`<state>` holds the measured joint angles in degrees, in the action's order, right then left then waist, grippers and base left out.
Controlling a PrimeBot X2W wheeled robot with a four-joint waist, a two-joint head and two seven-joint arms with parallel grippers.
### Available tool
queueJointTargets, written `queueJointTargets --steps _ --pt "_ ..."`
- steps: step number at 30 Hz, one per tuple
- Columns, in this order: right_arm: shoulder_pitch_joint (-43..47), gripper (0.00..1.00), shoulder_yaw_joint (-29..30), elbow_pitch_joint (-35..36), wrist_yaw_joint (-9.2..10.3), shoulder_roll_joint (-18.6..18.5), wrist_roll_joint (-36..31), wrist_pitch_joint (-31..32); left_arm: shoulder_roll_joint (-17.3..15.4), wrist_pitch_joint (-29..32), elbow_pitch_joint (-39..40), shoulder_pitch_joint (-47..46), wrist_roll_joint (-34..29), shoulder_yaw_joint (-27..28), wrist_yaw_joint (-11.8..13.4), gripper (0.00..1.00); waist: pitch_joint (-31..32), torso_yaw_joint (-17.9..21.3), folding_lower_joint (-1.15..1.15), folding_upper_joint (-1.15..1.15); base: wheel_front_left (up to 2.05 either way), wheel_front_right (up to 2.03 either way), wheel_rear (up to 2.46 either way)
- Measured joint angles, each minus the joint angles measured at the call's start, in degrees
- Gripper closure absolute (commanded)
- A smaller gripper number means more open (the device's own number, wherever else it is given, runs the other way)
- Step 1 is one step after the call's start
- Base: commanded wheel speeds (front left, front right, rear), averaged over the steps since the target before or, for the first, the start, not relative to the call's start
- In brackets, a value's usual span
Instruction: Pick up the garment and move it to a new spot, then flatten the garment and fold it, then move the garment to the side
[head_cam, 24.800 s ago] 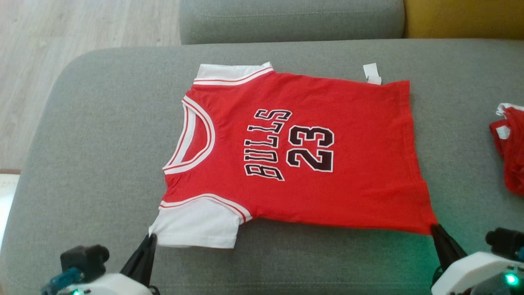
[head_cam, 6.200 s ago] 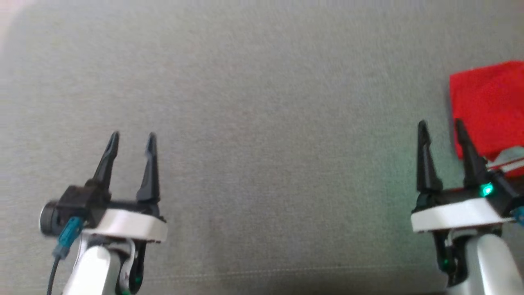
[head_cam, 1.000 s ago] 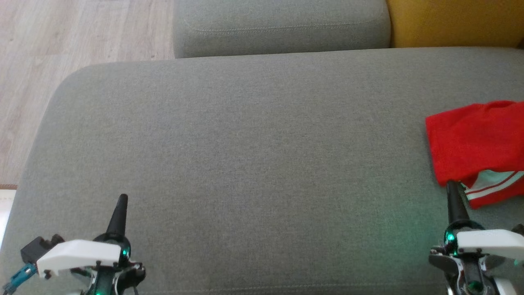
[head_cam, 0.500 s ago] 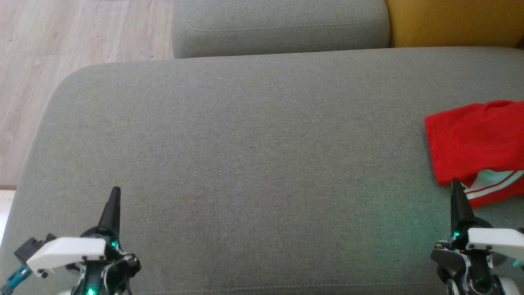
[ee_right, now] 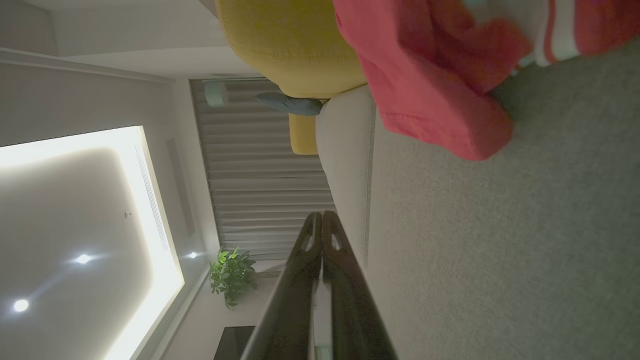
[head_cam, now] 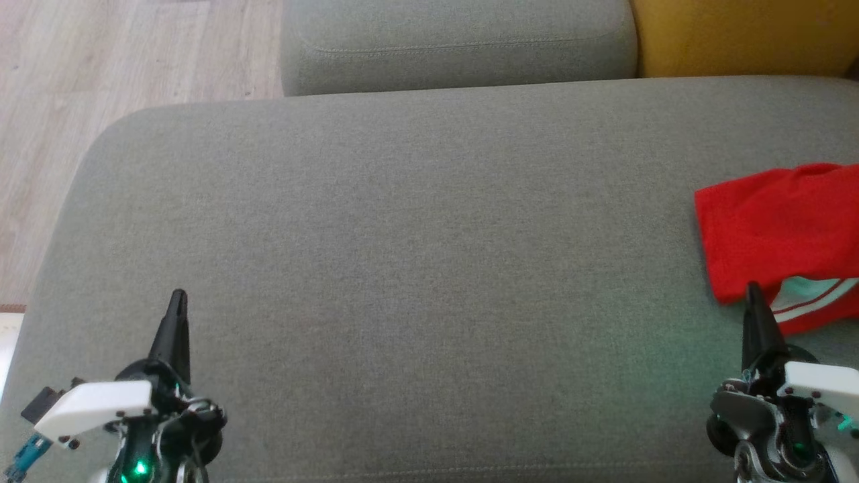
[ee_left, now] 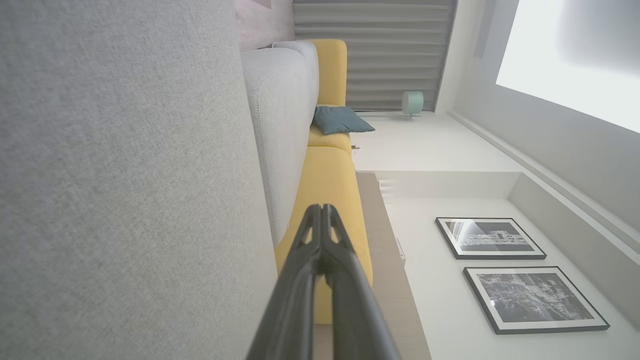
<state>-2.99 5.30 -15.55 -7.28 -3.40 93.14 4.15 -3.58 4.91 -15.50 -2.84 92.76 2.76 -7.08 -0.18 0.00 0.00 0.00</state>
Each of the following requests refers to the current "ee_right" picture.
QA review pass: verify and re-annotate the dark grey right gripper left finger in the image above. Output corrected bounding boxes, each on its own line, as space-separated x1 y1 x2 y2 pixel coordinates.
240 211 324 360

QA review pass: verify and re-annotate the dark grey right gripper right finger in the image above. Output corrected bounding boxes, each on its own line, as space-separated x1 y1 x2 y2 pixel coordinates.
322 210 399 360

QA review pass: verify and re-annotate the red garment with white stripes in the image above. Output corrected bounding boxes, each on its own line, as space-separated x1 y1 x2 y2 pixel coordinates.
332 0 640 162

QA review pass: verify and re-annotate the green indoor tree plant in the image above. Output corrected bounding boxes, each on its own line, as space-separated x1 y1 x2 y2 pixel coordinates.
208 246 259 311

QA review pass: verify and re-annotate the grey pleated curtain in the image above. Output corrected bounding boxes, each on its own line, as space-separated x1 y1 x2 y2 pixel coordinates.
191 77 337 262

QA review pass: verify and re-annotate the white linear ceiling air vent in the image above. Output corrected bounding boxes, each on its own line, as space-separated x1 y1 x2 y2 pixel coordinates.
134 145 172 252

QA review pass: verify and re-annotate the teal throw pillow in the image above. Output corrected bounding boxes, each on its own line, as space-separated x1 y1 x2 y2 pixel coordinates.
256 91 324 117

